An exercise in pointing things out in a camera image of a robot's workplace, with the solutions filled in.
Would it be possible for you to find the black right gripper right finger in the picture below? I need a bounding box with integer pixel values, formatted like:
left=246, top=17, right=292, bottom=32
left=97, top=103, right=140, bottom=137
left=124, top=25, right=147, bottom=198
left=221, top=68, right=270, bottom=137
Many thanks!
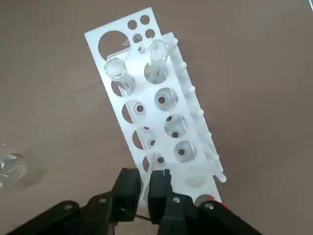
left=148, top=168, right=264, bottom=235

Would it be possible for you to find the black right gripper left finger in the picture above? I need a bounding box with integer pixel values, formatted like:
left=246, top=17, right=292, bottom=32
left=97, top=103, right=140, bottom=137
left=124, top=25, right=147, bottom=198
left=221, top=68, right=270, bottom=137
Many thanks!
left=7, top=167, right=143, bottom=235

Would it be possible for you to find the thin glass stirring rod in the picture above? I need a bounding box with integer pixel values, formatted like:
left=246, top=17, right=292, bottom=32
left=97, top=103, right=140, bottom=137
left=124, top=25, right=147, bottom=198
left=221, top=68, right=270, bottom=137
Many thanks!
left=139, top=151, right=157, bottom=204

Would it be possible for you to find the white plastic test-tube rack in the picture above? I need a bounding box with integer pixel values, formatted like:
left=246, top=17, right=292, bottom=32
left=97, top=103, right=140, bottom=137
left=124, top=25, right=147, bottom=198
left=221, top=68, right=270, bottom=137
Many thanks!
left=84, top=7, right=228, bottom=209

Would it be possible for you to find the small clear glass beaker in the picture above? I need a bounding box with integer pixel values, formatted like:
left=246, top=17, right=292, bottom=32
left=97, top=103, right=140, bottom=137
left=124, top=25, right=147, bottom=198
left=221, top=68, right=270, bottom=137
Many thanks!
left=0, top=152, right=28, bottom=190

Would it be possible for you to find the clear glass test tube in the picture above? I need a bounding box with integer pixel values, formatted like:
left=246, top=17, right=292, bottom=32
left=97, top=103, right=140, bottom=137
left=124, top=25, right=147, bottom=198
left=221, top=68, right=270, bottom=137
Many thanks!
left=104, top=57, right=135, bottom=96
left=146, top=39, right=170, bottom=82

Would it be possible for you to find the dropper with red bulb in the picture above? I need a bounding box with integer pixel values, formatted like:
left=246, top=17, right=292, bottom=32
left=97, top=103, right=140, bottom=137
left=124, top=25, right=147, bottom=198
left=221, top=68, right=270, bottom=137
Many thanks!
left=212, top=194, right=230, bottom=210

